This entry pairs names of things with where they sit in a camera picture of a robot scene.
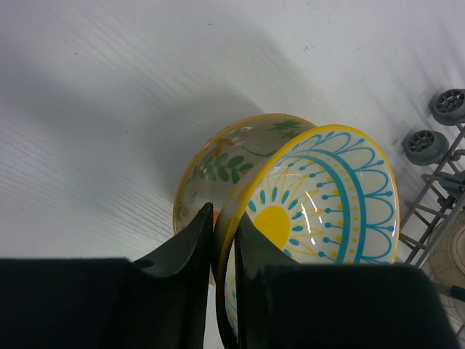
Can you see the grey wire dish rack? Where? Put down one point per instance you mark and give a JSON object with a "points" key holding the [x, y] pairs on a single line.
{"points": [[441, 198]]}

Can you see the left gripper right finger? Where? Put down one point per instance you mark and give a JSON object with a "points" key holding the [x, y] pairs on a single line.
{"points": [[285, 304]]}

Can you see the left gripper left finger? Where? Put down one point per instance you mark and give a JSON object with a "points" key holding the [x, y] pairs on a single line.
{"points": [[157, 301]]}

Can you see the beige bowl orange flower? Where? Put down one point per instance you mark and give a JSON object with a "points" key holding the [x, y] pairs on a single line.
{"points": [[445, 262]]}

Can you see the yellow checked bowl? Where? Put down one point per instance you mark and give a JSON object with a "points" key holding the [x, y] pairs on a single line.
{"points": [[327, 196]]}

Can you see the green floral bowl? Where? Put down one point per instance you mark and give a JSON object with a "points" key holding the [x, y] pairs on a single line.
{"points": [[237, 167]]}

